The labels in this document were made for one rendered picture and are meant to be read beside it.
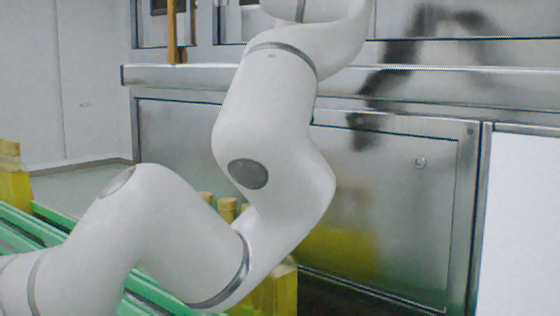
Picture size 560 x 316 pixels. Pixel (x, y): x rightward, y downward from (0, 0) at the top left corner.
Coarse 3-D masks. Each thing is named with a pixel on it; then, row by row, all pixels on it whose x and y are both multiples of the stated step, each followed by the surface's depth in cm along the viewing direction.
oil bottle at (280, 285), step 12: (288, 264) 81; (276, 276) 80; (288, 276) 82; (264, 288) 81; (276, 288) 80; (288, 288) 82; (264, 300) 82; (276, 300) 80; (288, 300) 82; (264, 312) 82; (276, 312) 81; (288, 312) 83
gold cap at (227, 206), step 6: (222, 198) 89; (228, 198) 89; (234, 198) 89; (222, 204) 88; (228, 204) 88; (234, 204) 88; (222, 210) 88; (228, 210) 88; (234, 210) 88; (222, 216) 88; (228, 216) 88; (234, 216) 89; (228, 222) 88
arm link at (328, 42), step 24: (312, 0) 60; (336, 0) 60; (360, 0) 58; (312, 24) 53; (336, 24) 54; (360, 24) 56; (288, 48) 50; (312, 48) 52; (336, 48) 54; (360, 48) 58; (336, 72) 58
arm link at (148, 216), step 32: (128, 192) 39; (160, 192) 40; (192, 192) 44; (96, 224) 39; (128, 224) 38; (160, 224) 40; (192, 224) 42; (224, 224) 47; (64, 256) 40; (96, 256) 38; (128, 256) 39; (160, 256) 42; (192, 256) 43; (224, 256) 45; (32, 288) 43; (64, 288) 40; (96, 288) 39; (192, 288) 45; (224, 288) 46
